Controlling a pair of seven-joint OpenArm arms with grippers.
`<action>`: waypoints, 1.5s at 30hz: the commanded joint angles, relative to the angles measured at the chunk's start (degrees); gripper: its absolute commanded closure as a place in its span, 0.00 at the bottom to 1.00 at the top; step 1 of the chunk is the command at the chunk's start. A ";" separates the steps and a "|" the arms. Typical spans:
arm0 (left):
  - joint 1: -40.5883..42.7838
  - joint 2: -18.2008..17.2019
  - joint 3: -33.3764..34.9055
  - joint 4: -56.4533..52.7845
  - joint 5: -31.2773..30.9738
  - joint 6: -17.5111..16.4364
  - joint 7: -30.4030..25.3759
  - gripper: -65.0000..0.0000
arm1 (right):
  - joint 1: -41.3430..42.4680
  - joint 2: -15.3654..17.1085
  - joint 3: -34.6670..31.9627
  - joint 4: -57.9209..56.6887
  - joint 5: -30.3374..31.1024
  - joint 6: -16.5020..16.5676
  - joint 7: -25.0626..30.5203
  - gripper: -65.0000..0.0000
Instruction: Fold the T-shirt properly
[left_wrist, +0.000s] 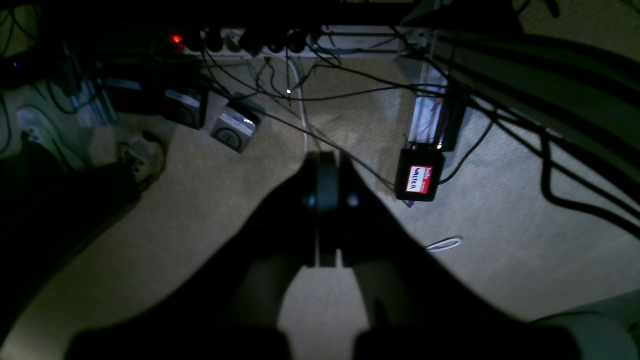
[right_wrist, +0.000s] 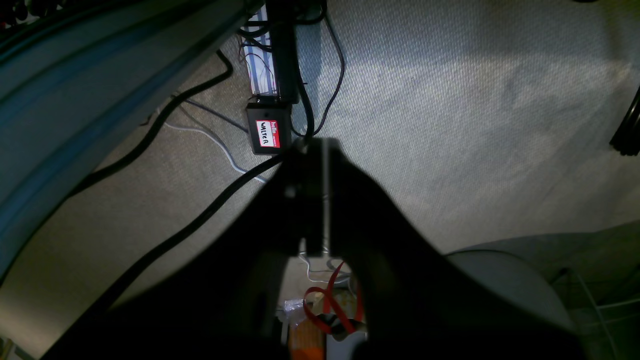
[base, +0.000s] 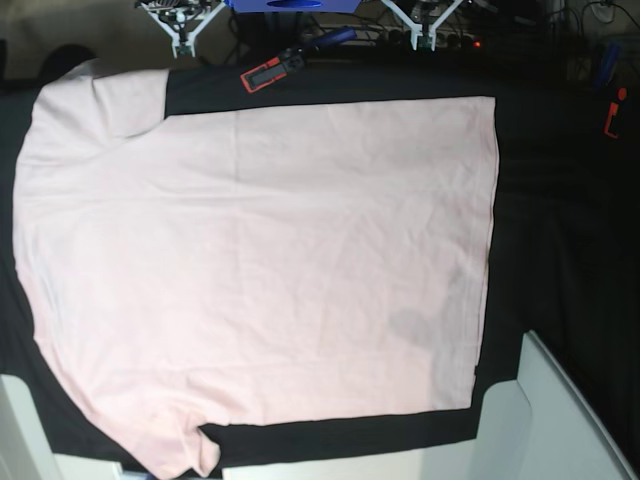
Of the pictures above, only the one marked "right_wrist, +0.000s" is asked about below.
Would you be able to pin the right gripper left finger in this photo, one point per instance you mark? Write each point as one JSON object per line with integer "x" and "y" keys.
{"x": 223, "y": 301}

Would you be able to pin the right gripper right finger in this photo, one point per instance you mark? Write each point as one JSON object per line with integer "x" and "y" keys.
{"x": 417, "y": 304}

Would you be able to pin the black box with name sticker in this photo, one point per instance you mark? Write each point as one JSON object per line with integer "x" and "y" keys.
{"x": 269, "y": 128}

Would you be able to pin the black table cloth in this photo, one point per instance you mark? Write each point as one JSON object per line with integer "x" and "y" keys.
{"x": 77, "y": 83}

